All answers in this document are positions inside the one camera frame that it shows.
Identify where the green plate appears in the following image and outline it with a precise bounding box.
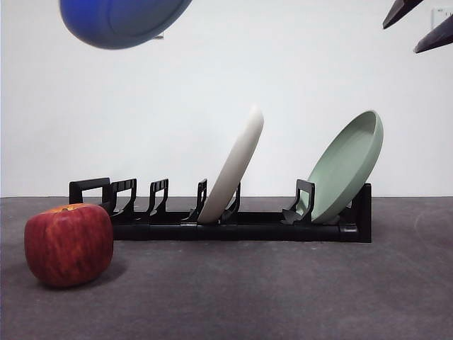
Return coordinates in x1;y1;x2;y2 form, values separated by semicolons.
306;110;384;225

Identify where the blue plate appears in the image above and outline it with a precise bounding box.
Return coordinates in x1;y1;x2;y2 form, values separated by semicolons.
59;0;194;50

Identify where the black plate rack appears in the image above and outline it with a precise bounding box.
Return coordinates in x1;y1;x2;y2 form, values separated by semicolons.
69;177;372;244

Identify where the red apple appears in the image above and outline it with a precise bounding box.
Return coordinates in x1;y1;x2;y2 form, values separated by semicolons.
23;203;114;288

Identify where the white plate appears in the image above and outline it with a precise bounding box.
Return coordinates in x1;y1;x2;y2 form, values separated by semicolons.
197;105;265;225

